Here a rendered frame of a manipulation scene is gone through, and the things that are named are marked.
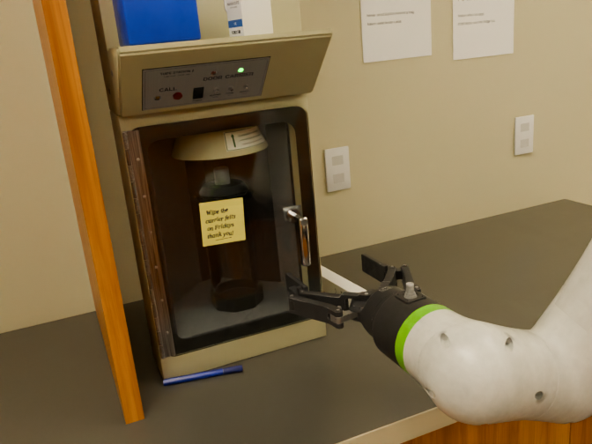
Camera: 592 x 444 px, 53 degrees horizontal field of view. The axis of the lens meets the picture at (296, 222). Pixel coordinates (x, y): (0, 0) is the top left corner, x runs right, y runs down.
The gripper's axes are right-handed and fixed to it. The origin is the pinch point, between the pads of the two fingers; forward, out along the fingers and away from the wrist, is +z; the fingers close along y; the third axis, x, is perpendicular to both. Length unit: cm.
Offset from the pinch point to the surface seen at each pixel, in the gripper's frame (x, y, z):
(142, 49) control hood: -36.7, 22.9, 4.1
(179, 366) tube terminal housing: 17.1, 23.4, 16.0
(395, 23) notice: -38, -52, 58
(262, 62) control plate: -33.2, 4.9, 7.0
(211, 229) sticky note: -6.8, 14.4, 14.6
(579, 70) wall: -19, -117, 58
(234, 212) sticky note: -8.9, 10.1, 14.5
